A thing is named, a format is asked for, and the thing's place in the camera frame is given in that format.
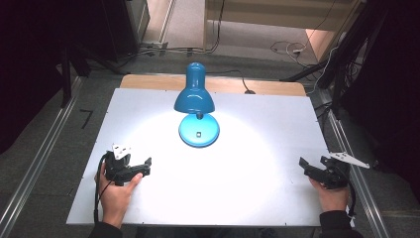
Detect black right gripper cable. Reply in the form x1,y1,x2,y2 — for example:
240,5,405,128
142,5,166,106
346,182,359,218

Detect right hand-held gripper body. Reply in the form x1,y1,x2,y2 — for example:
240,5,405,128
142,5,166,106
319,151,370,190

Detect light wooden furniture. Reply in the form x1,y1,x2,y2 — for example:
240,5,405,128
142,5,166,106
202,0,366,63

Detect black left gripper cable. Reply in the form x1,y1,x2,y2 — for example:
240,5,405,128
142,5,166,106
93,152,113,224

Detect person's right hand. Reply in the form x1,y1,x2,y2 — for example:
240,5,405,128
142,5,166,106
308,178,350,213

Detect aluminium floor rail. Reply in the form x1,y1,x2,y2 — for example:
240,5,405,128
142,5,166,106
0,76,85,238
317,88,392,238

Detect white floor cable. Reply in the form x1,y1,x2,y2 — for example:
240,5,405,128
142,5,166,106
269,40,310,65

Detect person's left hand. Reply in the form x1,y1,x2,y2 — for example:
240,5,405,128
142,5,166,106
94,163,144,230

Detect wooden table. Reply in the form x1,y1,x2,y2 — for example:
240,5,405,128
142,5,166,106
119,73,308,98

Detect blue desk lamp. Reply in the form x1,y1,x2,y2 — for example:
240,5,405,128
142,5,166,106
173,61,221,149

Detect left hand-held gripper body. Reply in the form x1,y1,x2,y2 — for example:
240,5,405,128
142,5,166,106
104,143,134,187

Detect black floor cables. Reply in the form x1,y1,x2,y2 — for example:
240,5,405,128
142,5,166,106
113,0,227,67

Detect dark cabinet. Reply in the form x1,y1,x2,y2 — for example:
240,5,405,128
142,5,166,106
97,0,152,63

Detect black metal stand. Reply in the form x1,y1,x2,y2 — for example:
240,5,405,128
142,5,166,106
59,44,92,109
279,0,390,117

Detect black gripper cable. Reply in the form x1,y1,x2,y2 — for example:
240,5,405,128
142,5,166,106
93,152,113,224
346,182,359,218

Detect black lamp cable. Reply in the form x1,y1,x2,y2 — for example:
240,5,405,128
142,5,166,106
205,69,257,95

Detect dark curtain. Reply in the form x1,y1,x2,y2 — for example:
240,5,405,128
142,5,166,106
0,0,110,155
340,0,420,206

